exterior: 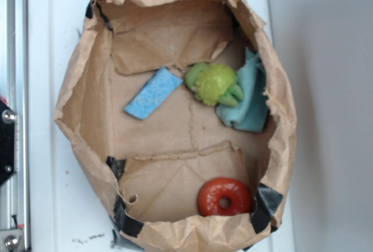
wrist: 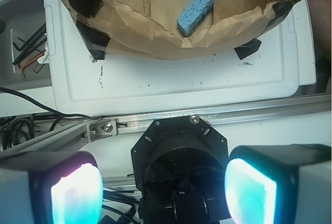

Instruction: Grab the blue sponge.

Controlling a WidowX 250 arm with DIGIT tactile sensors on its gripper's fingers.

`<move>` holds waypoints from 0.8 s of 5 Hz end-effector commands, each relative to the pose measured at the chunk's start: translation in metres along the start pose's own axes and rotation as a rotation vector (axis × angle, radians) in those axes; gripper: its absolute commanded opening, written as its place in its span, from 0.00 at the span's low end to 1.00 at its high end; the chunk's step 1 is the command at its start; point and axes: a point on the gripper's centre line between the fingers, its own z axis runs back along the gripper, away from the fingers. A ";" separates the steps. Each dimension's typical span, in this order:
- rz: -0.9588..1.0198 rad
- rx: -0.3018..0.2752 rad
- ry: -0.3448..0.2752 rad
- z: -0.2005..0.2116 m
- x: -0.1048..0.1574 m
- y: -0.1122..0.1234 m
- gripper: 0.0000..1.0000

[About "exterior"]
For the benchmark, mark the blue rectangular sponge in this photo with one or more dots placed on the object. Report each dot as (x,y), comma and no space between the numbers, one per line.
(153,94)

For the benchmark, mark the green turtle toy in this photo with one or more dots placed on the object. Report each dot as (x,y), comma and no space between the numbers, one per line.
(214,84)

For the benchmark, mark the teal cloth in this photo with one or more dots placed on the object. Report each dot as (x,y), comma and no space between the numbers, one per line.
(251,113)

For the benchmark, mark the brown paper bag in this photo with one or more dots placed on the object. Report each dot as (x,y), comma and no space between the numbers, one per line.
(148,173)

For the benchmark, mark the white plastic tray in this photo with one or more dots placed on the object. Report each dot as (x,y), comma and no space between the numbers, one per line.
(65,213)

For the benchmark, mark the red ring donut toy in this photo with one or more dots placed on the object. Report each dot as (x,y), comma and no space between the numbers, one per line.
(224,196)

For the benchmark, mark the black corner bracket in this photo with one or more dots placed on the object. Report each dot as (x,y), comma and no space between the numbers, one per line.
(7,141)

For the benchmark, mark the aluminium frame rail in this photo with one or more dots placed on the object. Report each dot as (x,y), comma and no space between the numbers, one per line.
(15,197)

